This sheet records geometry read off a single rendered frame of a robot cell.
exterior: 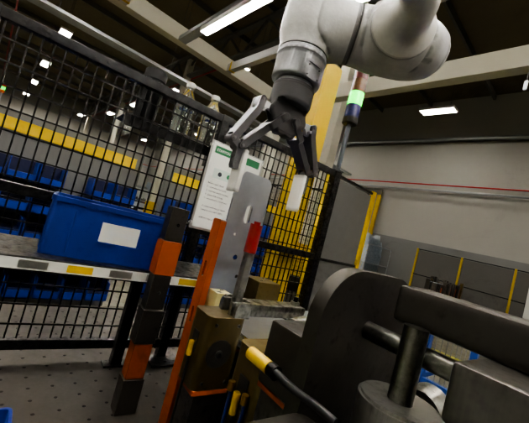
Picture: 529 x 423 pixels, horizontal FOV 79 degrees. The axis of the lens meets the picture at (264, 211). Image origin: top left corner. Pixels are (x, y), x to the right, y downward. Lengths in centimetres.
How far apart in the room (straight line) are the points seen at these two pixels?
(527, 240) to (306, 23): 1434
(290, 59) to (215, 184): 63
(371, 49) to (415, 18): 9
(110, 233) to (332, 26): 63
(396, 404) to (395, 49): 49
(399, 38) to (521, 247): 1426
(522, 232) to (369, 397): 1460
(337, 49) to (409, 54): 12
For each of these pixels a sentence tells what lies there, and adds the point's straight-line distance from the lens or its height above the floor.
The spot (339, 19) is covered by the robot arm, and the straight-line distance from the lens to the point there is 63.
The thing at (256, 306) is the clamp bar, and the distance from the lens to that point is 58.
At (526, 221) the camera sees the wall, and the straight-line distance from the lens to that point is 1488.
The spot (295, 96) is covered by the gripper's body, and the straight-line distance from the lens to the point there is 57.
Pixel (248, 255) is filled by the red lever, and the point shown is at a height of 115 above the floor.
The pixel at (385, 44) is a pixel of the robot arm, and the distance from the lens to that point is 60.
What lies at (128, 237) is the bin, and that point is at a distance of 84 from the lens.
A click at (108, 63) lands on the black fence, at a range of 106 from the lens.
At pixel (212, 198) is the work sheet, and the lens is 112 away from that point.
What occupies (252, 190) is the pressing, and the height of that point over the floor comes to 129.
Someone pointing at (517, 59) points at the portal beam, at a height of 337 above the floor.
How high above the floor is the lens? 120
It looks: 3 degrees up
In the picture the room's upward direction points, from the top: 15 degrees clockwise
